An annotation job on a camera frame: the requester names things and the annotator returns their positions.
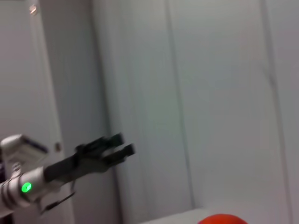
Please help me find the orange toy pear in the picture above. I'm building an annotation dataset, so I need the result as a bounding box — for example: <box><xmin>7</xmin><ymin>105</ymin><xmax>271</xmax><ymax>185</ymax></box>
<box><xmin>198</xmin><ymin>213</ymin><xmax>249</xmax><ymax>224</ymax></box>

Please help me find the thin black cable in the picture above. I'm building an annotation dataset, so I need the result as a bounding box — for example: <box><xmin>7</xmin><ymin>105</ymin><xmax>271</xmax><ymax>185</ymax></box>
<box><xmin>38</xmin><ymin>183</ymin><xmax>77</xmax><ymax>214</ymax></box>

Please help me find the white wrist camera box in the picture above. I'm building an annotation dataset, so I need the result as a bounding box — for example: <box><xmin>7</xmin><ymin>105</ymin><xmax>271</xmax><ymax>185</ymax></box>
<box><xmin>0</xmin><ymin>133</ymin><xmax>49</xmax><ymax>164</ymax></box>

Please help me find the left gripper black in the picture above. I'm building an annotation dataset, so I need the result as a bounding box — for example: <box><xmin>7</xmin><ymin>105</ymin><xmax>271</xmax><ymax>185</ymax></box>
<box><xmin>45</xmin><ymin>133</ymin><xmax>137</xmax><ymax>184</ymax></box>

